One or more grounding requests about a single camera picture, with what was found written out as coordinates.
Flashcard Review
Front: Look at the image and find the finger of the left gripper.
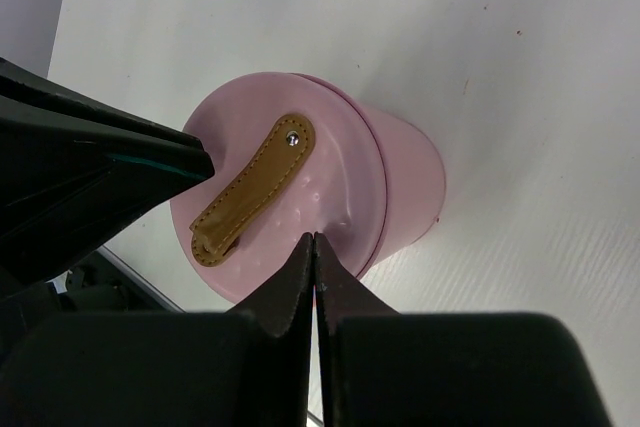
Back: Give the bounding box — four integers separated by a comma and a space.
1, 60, 214, 277

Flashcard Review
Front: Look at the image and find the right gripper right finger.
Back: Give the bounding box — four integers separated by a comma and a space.
312, 234, 611, 426

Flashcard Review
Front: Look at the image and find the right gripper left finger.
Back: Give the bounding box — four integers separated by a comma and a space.
1, 234, 314, 426

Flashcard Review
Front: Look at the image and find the pink cylindrical lunch box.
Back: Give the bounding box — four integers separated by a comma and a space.
303, 75, 446, 278

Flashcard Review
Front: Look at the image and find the pink lunch box lid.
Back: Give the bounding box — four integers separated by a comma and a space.
170, 72, 387, 303

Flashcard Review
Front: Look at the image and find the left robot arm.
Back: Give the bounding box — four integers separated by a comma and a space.
1, 61, 214, 315

